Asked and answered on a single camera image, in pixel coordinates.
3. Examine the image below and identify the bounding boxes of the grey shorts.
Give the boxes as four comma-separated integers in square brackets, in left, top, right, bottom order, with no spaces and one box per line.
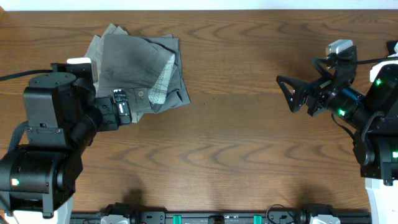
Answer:
[97,34,190,114]

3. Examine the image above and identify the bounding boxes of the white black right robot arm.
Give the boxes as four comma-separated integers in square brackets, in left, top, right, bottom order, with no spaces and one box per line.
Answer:
[276,62,397,223]

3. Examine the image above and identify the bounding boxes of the folded khaki shorts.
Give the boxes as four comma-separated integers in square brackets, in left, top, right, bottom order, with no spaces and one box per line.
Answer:
[85,24,148,123]

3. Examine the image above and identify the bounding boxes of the white crumpled garment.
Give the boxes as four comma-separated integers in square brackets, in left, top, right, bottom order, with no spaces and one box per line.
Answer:
[369,42,398,83]

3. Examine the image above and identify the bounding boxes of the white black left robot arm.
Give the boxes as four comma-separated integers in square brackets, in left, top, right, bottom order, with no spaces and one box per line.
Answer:
[1,72,131,219]

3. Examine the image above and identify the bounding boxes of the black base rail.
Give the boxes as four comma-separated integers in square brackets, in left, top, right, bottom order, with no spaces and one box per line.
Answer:
[70,203,373,224]

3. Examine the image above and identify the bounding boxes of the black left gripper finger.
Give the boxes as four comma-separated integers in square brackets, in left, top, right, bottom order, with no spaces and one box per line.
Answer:
[113,89,127,103]
[116,101,132,124]

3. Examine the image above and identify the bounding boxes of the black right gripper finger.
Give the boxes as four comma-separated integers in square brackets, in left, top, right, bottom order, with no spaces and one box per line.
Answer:
[282,88,308,113]
[276,75,311,93]

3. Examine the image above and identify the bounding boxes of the black garment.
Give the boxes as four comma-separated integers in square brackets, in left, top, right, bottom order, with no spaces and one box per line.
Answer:
[386,40,398,55]

